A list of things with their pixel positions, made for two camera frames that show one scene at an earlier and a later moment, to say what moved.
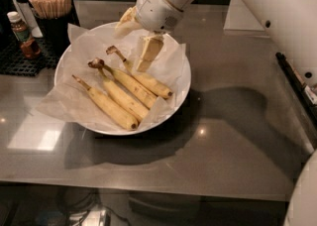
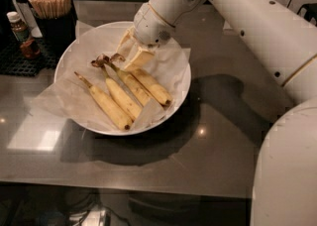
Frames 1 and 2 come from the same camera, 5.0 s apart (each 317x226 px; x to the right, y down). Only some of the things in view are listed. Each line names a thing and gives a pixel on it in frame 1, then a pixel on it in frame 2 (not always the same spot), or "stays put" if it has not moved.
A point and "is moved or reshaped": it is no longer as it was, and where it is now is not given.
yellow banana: x=147 y=82 is moved or reshaped
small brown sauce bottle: x=19 y=28 stays put
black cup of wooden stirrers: x=54 y=10 stays put
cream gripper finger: x=128 y=24 -> x=129 y=44
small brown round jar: x=31 y=48 stays put
